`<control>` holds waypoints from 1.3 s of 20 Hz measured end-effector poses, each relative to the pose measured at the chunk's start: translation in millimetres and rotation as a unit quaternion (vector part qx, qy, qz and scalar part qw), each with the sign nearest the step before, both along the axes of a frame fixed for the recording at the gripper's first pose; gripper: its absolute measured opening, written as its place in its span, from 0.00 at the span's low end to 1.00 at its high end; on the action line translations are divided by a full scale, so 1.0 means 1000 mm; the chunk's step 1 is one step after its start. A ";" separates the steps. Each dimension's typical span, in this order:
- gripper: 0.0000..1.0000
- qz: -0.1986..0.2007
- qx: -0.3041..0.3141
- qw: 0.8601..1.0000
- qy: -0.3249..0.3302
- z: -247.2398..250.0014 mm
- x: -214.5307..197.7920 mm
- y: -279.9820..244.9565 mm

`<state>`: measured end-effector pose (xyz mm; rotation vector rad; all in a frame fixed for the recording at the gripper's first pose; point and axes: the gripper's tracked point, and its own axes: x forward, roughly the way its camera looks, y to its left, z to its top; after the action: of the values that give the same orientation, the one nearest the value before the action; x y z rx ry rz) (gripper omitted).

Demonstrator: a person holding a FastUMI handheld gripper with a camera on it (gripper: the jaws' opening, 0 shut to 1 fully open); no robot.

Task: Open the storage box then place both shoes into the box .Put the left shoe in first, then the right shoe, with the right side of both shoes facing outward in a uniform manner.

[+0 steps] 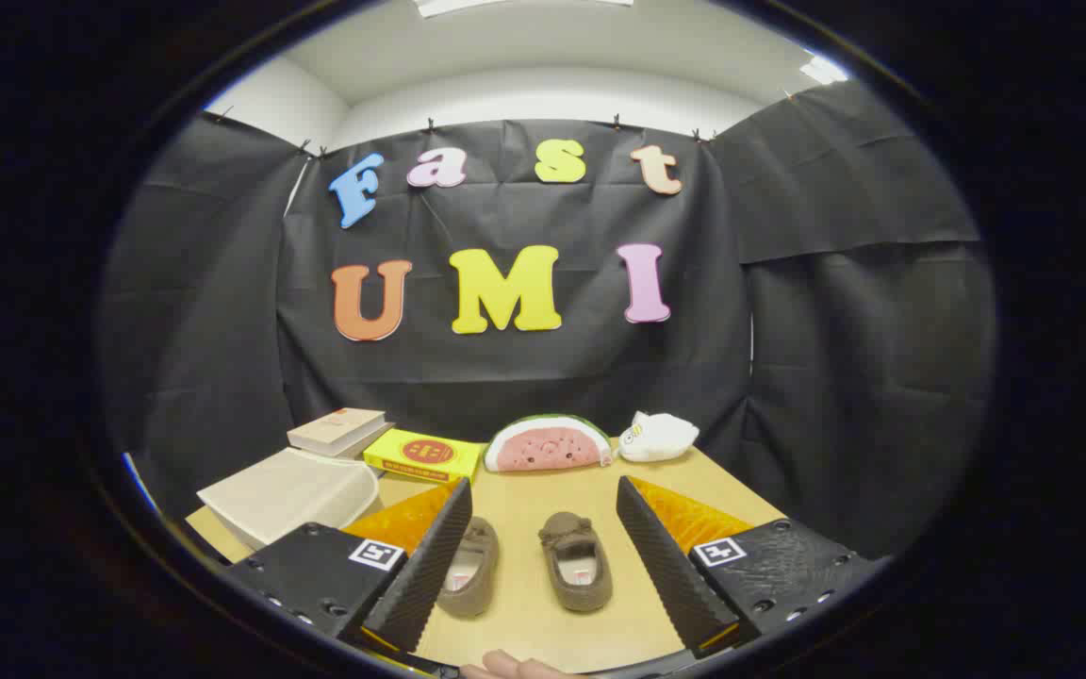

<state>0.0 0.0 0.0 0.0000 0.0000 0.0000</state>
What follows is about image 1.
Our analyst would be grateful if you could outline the watermelon slice plush toy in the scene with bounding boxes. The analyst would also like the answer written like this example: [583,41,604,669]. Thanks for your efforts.
[484,413,616,473]

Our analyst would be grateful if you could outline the cream fabric storage box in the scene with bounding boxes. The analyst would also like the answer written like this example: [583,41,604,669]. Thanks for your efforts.
[196,448,382,551]

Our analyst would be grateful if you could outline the black backdrop cloth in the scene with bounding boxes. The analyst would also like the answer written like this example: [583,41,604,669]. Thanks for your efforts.
[100,80,996,557]

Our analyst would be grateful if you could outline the brown fuzzy shoe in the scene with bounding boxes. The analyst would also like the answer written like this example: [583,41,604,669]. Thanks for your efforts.
[436,516,501,619]
[539,511,614,613]

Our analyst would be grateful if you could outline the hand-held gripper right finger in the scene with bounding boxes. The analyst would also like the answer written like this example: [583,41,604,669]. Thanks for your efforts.
[616,474,888,659]

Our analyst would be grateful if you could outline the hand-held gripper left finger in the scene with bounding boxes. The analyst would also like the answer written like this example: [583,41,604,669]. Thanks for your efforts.
[222,476,475,656]

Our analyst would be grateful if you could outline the white plush toy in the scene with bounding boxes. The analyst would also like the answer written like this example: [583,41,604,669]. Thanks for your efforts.
[617,410,700,464]

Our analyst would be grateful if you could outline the yellow book with red circle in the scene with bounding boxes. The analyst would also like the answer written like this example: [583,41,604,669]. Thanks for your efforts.
[363,428,485,485]

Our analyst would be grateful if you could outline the ceiling light panel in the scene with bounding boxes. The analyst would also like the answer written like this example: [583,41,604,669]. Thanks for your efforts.
[416,0,634,18]
[799,55,850,86]

